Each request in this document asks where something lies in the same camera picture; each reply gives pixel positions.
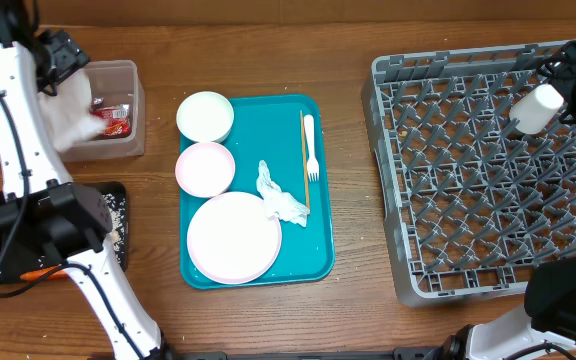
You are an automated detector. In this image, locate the pink bowl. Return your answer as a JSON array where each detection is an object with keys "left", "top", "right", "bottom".
[{"left": 175, "top": 142, "right": 236, "bottom": 198}]

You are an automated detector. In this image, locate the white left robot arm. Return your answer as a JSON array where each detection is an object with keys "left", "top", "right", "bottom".
[{"left": 0, "top": 1, "right": 176, "bottom": 359}]

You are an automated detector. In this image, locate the clear plastic bin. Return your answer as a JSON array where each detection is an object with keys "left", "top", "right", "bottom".
[{"left": 37, "top": 60, "right": 145, "bottom": 162}]

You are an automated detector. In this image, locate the cream white bowl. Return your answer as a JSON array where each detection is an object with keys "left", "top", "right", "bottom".
[{"left": 176, "top": 91, "right": 235, "bottom": 143}]

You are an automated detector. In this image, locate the white paper cup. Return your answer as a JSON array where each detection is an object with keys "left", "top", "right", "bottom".
[{"left": 509, "top": 84, "right": 564, "bottom": 135}]

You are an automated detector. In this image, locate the pink plate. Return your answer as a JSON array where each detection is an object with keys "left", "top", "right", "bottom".
[{"left": 187, "top": 192, "right": 282, "bottom": 285}]

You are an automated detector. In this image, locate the small crumpled white napkin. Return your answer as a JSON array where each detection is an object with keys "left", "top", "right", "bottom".
[{"left": 256, "top": 160, "right": 310, "bottom": 228}]

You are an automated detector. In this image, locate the orange carrot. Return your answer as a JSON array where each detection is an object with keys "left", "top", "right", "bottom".
[{"left": 19, "top": 266, "right": 69, "bottom": 282}]

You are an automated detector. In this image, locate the grey dishwasher rack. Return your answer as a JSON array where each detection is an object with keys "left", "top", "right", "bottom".
[{"left": 362, "top": 42, "right": 576, "bottom": 307}]

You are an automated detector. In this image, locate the white plastic fork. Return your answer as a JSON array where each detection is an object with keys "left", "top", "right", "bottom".
[{"left": 304, "top": 114, "right": 320, "bottom": 182}]

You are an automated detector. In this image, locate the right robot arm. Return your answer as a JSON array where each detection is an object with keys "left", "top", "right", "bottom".
[{"left": 427, "top": 40, "right": 576, "bottom": 359}]

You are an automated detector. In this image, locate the teal serving tray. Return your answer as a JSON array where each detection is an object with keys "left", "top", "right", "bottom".
[{"left": 178, "top": 93, "right": 336, "bottom": 291}]

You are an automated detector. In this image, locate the red snack wrapper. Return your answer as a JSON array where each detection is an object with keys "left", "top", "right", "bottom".
[{"left": 90, "top": 97, "right": 132, "bottom": 139}]

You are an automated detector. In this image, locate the rice and peanuts pile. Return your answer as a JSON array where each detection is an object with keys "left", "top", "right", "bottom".
[{"left": 103, "top": 193, "right": 126, "bottom": 250}]

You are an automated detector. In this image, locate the wooden chopstick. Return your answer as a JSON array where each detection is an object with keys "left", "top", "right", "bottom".
[{"left": 299, "top": 110, "right": 310, "bottom": 209}]

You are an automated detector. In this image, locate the black food waste tray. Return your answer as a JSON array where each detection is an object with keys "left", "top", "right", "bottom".
[{"left": 0, "top": 182, "right": 129, "bottom": 284}]

